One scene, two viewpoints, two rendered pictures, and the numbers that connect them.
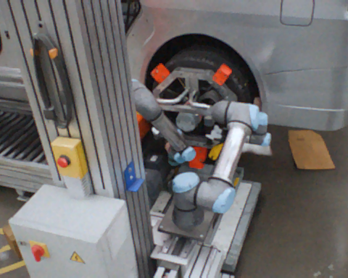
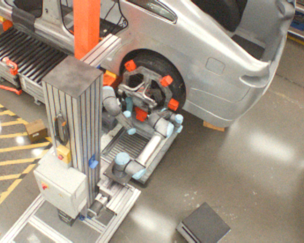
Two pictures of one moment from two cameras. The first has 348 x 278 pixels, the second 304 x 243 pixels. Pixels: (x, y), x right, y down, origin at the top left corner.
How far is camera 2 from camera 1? 1.07 m
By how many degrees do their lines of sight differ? 16
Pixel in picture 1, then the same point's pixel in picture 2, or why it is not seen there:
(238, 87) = (174, 89)
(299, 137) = not seen: hidden behind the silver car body
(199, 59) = (155, 66)
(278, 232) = (176, 165)
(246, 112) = (165, 129)
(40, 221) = (46, 176)
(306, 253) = (186, 182)
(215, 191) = (135, 169)
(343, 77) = (231, 106)
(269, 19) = (200, 63)
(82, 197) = (66, 168)
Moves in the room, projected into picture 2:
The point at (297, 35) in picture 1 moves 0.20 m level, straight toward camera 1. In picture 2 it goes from (212, 77) to (207, 91)
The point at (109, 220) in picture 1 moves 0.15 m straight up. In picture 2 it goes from (77, 186) to (76, 176)
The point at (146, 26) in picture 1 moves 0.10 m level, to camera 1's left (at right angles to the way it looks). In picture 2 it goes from (128, 36) to (118, 35)
